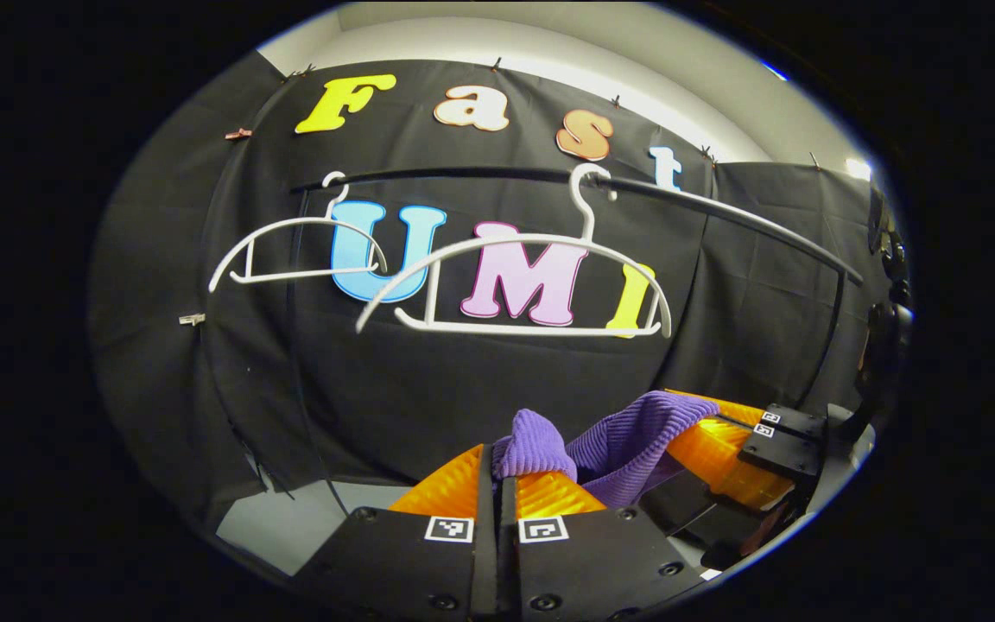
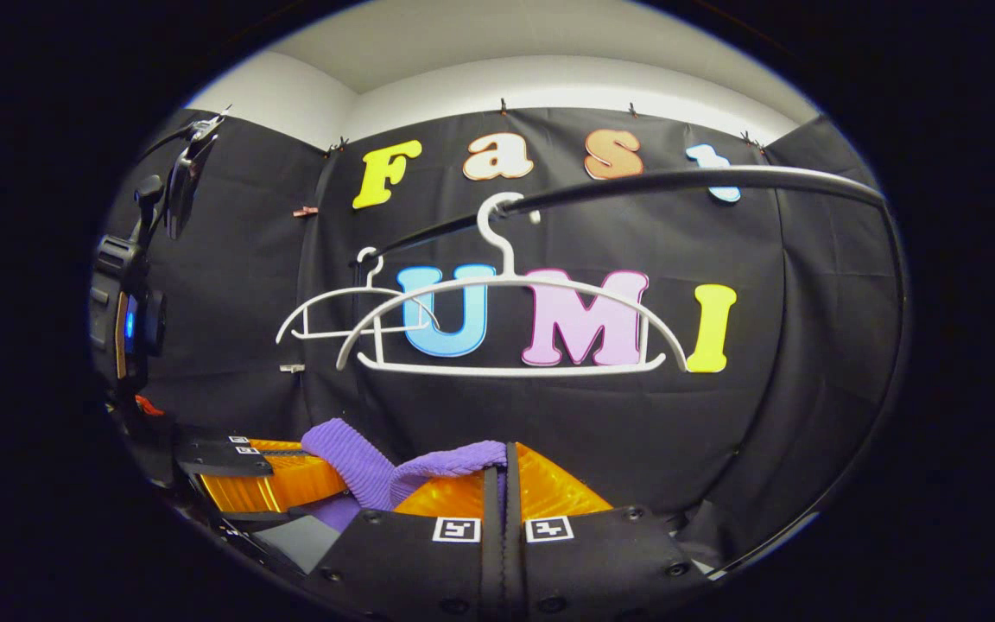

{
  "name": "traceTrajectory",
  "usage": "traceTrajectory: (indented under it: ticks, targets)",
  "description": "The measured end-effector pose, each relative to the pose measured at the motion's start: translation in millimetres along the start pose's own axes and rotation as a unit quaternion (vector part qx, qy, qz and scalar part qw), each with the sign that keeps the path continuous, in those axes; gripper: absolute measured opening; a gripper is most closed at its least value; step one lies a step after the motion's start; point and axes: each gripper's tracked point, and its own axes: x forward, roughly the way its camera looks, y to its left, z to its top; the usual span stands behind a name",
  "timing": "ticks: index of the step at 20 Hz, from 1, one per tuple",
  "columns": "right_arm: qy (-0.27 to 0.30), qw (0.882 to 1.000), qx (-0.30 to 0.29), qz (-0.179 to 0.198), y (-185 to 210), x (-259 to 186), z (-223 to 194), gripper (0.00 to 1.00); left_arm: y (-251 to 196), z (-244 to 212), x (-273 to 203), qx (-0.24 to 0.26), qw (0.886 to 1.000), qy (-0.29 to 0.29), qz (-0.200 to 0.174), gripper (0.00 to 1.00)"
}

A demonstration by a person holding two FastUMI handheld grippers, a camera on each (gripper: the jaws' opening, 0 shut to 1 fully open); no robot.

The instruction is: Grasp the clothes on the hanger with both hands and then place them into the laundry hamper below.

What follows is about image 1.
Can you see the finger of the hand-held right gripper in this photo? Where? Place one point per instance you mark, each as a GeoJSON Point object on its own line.
{"type": "Point", "coordinates": [795, 423]}
{"type": "Point", "coordinates": [778, 453]}

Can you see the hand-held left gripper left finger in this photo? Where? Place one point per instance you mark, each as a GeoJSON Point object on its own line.
{"type": "Point", "coordinates": [394, 561]}

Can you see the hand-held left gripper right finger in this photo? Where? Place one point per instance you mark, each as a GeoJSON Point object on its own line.
{"type": "Point", "coordinates": [601, 561]}

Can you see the black metal clothes rack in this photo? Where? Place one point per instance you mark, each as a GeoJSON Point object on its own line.
{"type": "Point", "coordinates": [722, 207]}

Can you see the white plastic clothes hanger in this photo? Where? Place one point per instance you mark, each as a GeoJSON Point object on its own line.
{"type": "Point", "coordinates": [290, 223]}
{"type": "Point", "coordinates": [515, 240]}

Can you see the small ceiling light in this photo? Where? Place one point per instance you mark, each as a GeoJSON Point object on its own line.
{"type": "Point", "coordinates": [858, 168]}

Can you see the silver clip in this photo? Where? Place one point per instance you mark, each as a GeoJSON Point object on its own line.
{"type": "Point", "coordinates": [192, 319]}

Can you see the red clip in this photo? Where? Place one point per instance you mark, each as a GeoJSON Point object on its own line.
{"type": "Point", "coordinates": [238, 134]}

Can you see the row of black clips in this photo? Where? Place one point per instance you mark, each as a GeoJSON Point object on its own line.
{"type": "Point", "coordinates": [496, 65]}

